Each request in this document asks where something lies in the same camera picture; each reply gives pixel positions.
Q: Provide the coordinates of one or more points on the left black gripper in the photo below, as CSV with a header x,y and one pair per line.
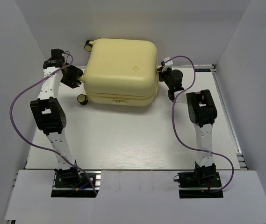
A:
x,y
75,72

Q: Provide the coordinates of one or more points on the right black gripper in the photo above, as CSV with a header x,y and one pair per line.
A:
x,y
161,73

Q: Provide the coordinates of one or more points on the pale yellow suitcase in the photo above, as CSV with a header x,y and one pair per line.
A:
x,y
121,72

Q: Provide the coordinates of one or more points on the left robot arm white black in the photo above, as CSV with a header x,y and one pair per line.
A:
x,y
49,115

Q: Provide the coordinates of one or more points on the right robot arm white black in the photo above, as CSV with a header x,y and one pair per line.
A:
x,y
202,113

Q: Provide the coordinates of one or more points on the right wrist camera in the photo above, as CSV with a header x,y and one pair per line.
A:
x,y
166,63

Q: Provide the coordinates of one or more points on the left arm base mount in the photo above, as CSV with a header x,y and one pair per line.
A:
x,y
75,186

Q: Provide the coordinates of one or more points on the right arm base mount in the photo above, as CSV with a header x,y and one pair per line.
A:
x,y
191,188

